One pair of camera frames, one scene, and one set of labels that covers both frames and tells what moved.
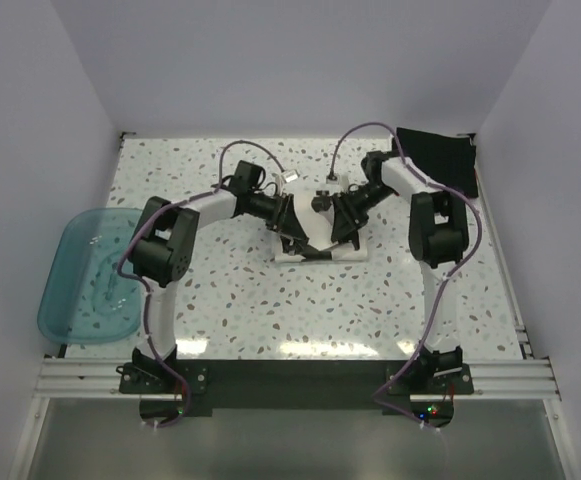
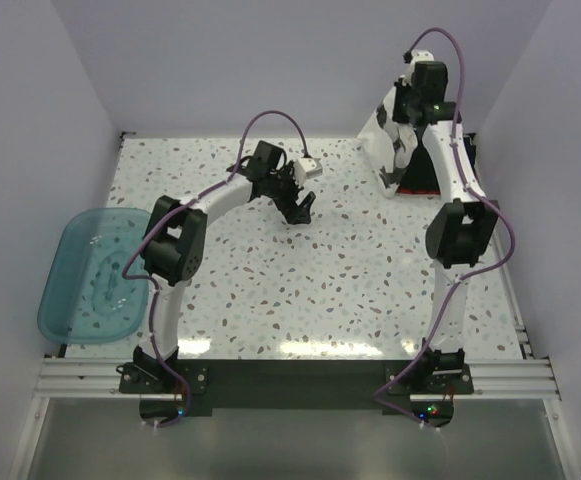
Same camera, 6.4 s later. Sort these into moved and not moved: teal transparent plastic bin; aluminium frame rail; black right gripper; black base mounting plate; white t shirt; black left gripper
Moved: white t shirt; black right gripper; black left gripper
Not moved: aluminium frame rail; teal transparent plastic bin; black base mounting plate
